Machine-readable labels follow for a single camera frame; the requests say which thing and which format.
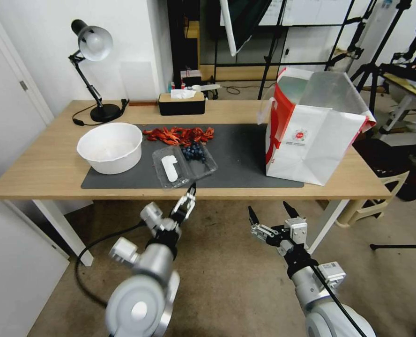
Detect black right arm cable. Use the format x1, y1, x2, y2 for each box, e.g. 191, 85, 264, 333
311, 264, 369, 337

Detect white red takeout bag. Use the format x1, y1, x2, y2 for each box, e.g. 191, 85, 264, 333
256, 67, 378, 186

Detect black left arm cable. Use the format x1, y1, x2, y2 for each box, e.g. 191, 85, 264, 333
75, 224, 149, 307

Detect black light stand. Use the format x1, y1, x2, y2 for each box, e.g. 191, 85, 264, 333
256, 0, 290, 103

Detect clear plastic takeout container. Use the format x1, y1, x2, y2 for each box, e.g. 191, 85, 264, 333
151, 141, 219, 190

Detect white side table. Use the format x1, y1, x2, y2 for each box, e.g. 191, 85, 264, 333
378, 71, 416, 147

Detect black tissue box wooden lid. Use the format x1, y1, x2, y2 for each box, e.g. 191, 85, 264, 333
158, 92, 207, 117

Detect beige plastic stool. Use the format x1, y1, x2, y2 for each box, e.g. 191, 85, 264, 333
335, 169, 411, 229

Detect wooden table white legs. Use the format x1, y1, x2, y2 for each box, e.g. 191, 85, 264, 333
0, 99, 394, 267

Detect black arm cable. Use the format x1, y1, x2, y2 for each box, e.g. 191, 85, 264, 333
75, 224, 149, 307
311, 264, 369, 337

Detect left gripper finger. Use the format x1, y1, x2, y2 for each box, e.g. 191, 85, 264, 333
186, 182, 197, 212
173, 186, 193, 216

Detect black desk lamp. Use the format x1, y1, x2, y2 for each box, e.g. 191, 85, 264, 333
67, 19, 122, 124

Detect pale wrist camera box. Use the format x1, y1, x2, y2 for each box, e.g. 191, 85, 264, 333
139, 202, 171, 236
284, 216, 308, 247

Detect white folded reflector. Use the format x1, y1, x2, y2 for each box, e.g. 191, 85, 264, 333
219, 0, 276, 58

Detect red crayfish pile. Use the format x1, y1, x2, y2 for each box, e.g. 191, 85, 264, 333
143, 126, 217, 147

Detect dark grey table mat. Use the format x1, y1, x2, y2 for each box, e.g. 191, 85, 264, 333
81, 123, 305, 190

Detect black tripod leg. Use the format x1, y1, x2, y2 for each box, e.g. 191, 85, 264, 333
369, 242, 416, 252

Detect white round bowl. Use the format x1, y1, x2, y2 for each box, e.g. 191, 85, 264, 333
76, 122, 144, 175

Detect black camera tripod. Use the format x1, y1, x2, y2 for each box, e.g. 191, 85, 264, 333
348, 0, 416, 117

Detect blueberries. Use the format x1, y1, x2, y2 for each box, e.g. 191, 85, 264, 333
180, 141, 207, 164

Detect white tissue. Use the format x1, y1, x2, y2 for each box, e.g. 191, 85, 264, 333
170, 89, 197, 100

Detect black shelf frame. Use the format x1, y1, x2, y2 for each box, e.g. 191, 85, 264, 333
167, 0, 202, 90

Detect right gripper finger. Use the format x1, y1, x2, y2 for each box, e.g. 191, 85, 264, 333
282, 200, 301, 222
247, 205, 281, 244

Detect black lamp power cable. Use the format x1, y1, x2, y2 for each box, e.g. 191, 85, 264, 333
71, 99, 130, 127

